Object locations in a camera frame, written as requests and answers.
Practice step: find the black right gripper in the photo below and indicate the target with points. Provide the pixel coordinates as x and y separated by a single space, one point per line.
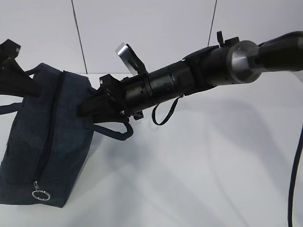
109 105

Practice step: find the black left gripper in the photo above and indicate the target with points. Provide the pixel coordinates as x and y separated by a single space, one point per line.
13 80

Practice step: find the dark navy lunch bag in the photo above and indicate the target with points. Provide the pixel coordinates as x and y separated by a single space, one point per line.
48 142

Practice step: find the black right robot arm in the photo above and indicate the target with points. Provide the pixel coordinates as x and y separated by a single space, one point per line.
231 62

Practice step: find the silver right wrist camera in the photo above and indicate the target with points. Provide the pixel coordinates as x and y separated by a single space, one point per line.
130 59

